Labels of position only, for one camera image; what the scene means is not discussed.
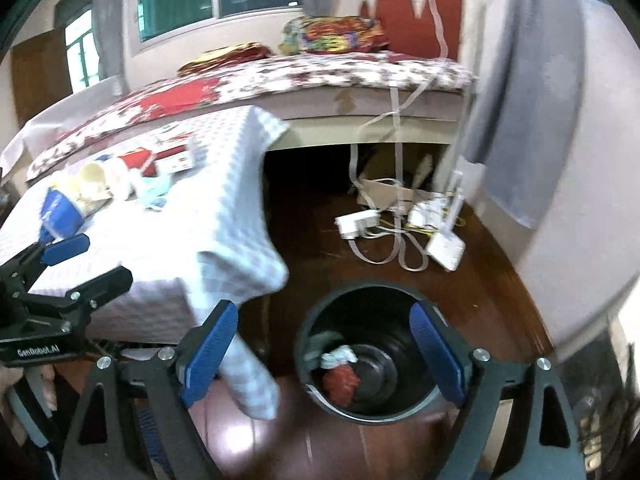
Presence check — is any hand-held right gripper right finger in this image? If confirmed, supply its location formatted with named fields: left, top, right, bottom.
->
left=409, top=301, right=589, bottom=480

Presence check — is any white footboard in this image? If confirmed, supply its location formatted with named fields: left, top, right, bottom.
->
left=0, top=77, right=124, bottom=172

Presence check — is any colourful patterned pillow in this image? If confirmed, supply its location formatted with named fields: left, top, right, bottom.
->
left=278, top=16, right=389, bottom=56

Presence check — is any black round bin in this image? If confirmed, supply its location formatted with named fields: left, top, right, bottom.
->
left=294, top=282, right=472, bottom=427

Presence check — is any green framed glass door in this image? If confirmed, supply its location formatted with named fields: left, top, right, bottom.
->
left=54, top=0, right=102, bottom=94

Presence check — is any white router with antennas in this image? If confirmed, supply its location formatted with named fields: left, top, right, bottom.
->
left=407, top=170, right=466, bottom=231

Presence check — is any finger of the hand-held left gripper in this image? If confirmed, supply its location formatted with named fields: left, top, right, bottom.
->
left=30, top=266, right=134, bottom=334
left=10, top=233, right=91, bottom=286

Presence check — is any red scalloped headboard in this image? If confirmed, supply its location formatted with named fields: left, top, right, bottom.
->
left=359, top=0, right=464, bottom=62

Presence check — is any white charging cable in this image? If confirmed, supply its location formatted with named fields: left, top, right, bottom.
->
left=347, top=0, right=503, bottom=272

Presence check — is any white paper cup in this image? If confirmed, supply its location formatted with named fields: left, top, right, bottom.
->
left=107, top=156, right=139, bottom=199

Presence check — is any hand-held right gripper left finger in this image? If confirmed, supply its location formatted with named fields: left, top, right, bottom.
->
left=60, top=300, right=239, bottom=480

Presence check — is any brown wooden door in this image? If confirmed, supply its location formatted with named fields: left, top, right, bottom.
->
left=11, top=27, right=72, bottom=127

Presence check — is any large grey hanging curtain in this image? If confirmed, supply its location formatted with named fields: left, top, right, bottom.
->
left=464, top=0, right=587, bottom=230

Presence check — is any floral bedsheet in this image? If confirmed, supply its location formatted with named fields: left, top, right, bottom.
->
left=25, top=51, right=479, bottom=181

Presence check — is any brown cardboard box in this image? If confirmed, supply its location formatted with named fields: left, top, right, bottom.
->
left=357, top=177, right=437, bottom=212

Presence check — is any person's left hand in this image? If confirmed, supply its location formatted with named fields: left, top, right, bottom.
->
left=35, top=364, right=58, bottom=411

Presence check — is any white power strip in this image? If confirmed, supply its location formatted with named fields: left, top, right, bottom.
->
left=334, top=210, right=380, bottom=239

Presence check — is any grey-green crumpled cloth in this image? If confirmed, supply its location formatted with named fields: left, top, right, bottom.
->
left=301, top=330, right=341, bottom=377

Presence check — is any pink mattress bed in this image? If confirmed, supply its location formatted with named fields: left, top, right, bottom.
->
left=267, top=82, right=468, bottom=153

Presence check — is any red and white drink carton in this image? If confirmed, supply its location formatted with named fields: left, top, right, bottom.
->
left=149, top=133, right=199, bottom=174

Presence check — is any flat white router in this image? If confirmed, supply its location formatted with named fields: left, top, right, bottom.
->
left=425, top=232, right=467, bottom=272

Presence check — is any white crumpled tissue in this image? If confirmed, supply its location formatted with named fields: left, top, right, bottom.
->
left=320, top=346, right=357, bottom=369

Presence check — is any cream paper cup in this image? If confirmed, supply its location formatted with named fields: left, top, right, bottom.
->
left=72, top=162, right=114, bottom=211

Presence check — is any blue paper cup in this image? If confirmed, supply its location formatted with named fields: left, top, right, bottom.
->
left=39, top=187, right=87, bottom=241

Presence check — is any pink checkered tablecloth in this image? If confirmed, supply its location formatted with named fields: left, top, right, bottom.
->
left=0, top=105, right=292, bottom=422

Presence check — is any red crumpled wrapper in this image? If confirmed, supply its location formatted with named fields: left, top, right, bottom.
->
left=321, top=364, right=362, bottom=407

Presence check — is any yellow and red folded blanket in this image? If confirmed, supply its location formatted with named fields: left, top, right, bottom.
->
left=177, top=45, right=274, bottom=76

